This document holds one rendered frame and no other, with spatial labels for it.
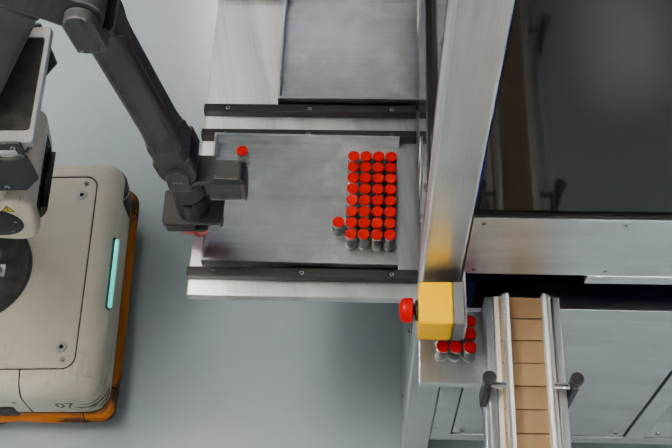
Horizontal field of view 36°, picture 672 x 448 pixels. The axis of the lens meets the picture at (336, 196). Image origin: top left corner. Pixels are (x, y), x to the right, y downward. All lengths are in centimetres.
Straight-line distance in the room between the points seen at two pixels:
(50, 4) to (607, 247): 87
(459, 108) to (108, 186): 154
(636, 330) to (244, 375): 113
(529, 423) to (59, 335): 123
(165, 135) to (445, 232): 44
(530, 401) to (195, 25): 192
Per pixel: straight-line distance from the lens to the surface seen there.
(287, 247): 185
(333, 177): 192
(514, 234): 157
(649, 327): 194
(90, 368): 249
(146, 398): 273
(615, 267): 170
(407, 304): 166
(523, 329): 175
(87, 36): 134
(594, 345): 201
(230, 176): 166
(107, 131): 311
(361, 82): 203
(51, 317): 255
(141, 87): 147
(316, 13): 214
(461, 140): 134
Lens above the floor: 254
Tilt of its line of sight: 61 degrees down
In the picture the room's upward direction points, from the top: 3 degrees counter-clockwise
